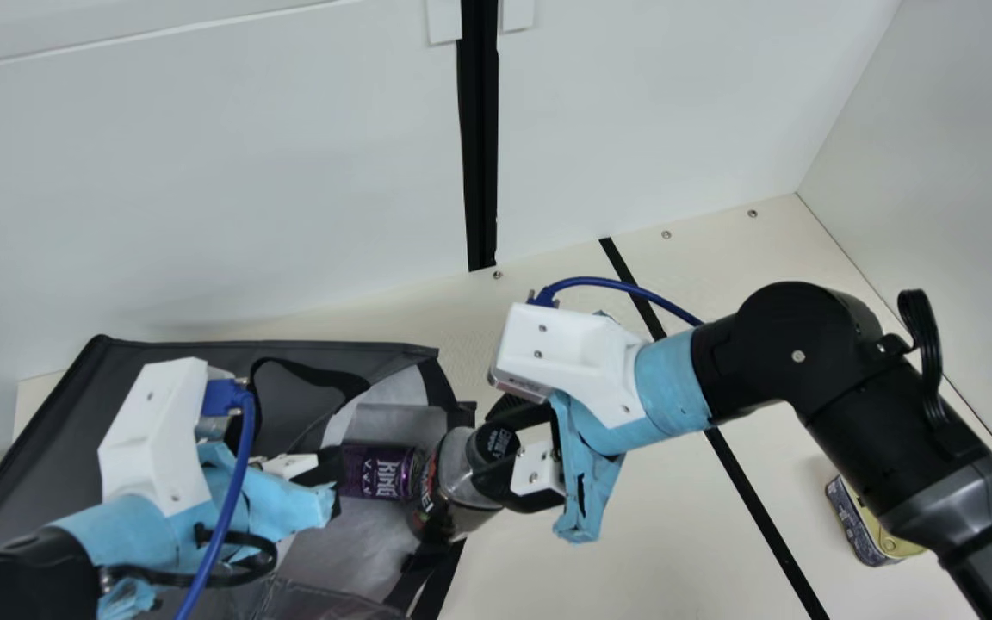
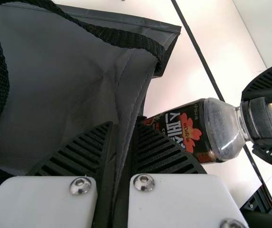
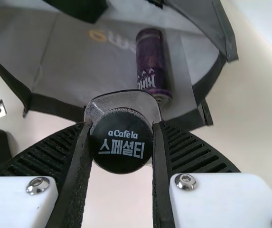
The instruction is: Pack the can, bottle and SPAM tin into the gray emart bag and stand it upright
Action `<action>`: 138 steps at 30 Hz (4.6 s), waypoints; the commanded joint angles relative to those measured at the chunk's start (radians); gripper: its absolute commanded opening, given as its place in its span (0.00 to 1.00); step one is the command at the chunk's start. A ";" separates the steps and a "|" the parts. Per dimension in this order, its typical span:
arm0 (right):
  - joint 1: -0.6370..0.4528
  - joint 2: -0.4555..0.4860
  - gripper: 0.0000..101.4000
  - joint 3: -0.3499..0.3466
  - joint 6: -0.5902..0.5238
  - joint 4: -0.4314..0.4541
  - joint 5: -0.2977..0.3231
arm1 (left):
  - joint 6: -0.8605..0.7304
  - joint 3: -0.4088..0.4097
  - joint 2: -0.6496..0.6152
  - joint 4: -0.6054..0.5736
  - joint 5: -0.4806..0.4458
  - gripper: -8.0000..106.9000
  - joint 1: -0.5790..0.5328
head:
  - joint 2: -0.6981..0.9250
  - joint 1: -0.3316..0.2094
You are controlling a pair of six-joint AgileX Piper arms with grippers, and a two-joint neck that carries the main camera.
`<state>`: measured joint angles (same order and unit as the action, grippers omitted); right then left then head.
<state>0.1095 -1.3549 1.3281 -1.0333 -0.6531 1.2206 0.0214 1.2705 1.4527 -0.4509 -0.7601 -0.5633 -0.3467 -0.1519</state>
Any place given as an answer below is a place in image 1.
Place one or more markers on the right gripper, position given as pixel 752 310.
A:
pixel 668 387

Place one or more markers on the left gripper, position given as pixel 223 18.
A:
pixel 281 508

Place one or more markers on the rectangular blue and gold tin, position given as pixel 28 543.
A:
pixel 858 525

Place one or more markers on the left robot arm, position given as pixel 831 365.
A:
pixel 14 577

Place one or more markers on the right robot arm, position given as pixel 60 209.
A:
pixel 806 362

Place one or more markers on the purple and black can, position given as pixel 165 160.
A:
pixel 375 474

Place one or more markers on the black strip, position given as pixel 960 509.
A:
pixel 760 517

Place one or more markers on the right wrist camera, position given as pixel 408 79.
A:
pixel 565 353

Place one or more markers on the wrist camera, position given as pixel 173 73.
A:
pixel 151 430
pixel 565 353

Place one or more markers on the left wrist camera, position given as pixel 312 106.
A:
pixel 151 430

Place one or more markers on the black post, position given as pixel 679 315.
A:
pixel 479 129

